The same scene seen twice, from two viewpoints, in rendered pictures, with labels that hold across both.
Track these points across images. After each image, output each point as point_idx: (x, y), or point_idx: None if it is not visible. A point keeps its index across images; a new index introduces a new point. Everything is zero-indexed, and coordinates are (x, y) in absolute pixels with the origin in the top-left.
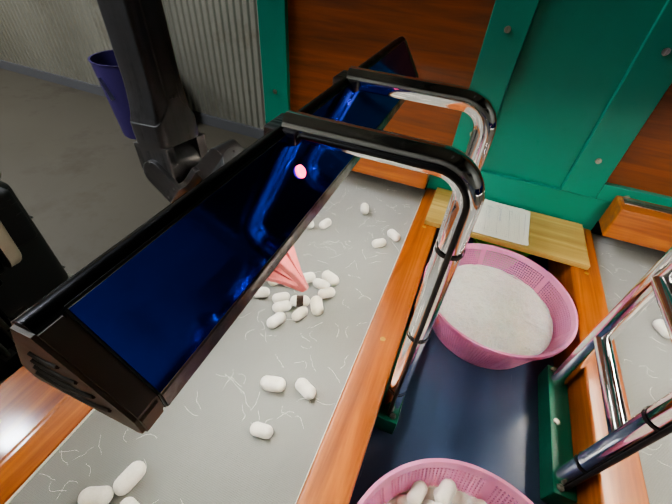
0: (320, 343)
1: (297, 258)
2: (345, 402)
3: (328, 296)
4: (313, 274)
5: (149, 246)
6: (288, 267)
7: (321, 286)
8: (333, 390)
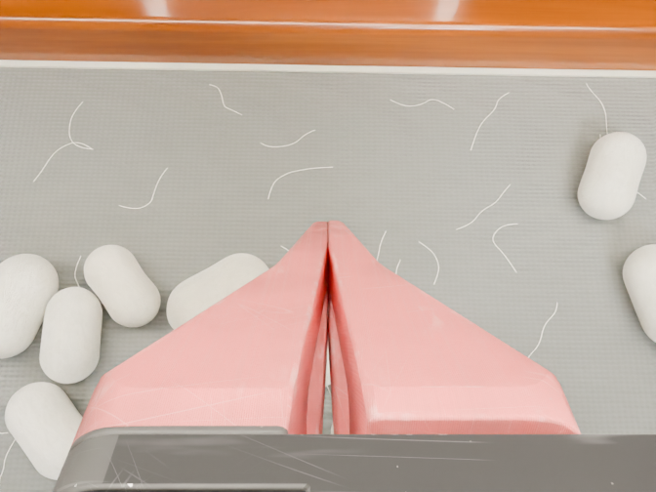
0: (388, 215)
1: (231, 293)
2: (617, 10)
3: (141, 268)
4: (24, 393)
5: None
6: (423, 300)
7: (93, 321)
8: (544, 102)
